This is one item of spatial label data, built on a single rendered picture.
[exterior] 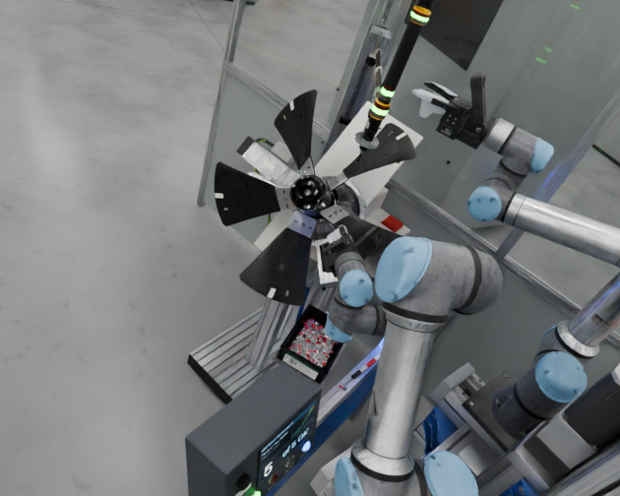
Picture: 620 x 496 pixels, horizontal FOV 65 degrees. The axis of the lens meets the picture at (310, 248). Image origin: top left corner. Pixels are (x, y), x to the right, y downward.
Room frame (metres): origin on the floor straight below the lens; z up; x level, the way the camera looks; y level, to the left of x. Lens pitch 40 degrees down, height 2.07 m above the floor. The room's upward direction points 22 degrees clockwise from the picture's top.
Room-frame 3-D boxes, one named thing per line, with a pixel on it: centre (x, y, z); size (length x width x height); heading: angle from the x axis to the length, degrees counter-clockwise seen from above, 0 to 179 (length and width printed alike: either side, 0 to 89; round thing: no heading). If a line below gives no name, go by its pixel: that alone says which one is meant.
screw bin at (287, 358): (1.04, -0.13, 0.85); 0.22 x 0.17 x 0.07; 169
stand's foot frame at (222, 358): (1.52, 0.00, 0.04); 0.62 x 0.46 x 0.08; 153
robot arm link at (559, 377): (0.91, -0.71, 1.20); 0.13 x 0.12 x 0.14; 159
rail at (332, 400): (1.03, -0.31, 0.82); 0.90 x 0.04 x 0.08; 153
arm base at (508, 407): (0.91, -0.71, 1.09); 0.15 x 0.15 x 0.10
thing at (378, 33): (1.90, 0.06, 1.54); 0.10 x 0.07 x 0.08; 8
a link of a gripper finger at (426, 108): (1.21, -0.14, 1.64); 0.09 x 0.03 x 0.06; 95
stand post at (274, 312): (1.43, 0.04, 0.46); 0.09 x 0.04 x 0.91; 63
